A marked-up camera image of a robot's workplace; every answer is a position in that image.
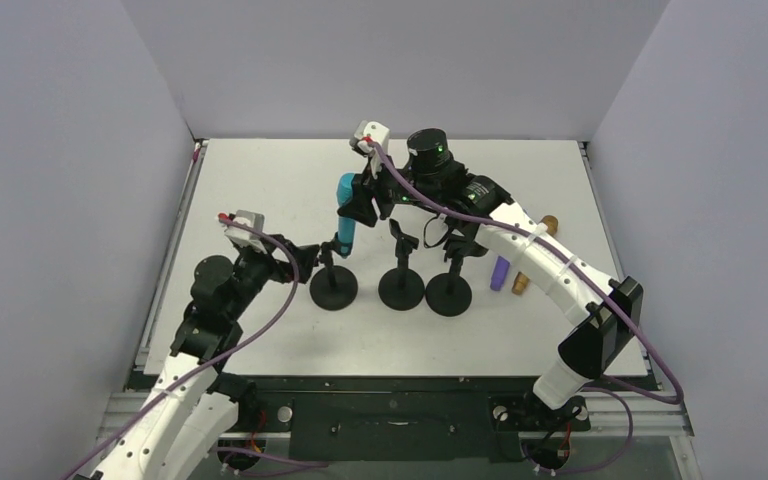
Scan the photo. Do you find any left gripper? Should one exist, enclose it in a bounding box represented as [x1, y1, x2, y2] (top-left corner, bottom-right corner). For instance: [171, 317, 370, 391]
[226, 234, 318, 321]

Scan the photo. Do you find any cyan microphone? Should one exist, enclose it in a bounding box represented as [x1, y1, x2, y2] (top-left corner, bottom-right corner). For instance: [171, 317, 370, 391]
[336, 173, 356, 258]

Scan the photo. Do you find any cyan mic black stand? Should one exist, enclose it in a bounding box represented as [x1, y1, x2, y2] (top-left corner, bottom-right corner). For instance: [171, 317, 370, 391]
[309, 237, 358, 311]

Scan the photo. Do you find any gold mic black stand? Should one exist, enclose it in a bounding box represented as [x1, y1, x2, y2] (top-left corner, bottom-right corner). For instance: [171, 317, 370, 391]
[378, 219, 425, 311]

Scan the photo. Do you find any purple mic black stand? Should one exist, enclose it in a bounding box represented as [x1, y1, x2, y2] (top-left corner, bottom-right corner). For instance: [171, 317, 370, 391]
[425, 236, 488, 317]

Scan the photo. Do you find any purple microphone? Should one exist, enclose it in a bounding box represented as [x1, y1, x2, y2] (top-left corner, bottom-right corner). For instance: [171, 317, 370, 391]
[489, 256, 510, 292]

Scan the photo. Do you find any gold microphone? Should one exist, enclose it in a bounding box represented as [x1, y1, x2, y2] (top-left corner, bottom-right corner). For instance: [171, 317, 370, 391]
[511, 215, 559, 296]

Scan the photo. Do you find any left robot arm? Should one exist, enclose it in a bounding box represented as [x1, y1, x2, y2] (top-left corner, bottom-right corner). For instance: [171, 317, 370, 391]
[65, 232, 320, 479]

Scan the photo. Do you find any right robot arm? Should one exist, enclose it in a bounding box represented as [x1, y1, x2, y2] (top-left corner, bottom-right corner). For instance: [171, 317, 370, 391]
[338, 121, 643, 427]

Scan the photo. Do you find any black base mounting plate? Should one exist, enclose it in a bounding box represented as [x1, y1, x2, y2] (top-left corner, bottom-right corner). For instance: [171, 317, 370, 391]
[219, 375, 636, 463]

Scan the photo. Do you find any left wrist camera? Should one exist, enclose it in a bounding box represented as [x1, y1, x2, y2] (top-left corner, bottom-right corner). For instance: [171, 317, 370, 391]
[217, 210, 267, 253]

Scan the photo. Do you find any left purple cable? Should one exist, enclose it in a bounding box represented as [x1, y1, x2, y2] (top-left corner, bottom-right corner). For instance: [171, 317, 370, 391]
[59, 218, 302, 480]

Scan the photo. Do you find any aluminium frame rail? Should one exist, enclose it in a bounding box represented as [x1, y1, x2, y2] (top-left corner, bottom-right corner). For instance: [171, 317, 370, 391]
[96, 391, 695, 443]

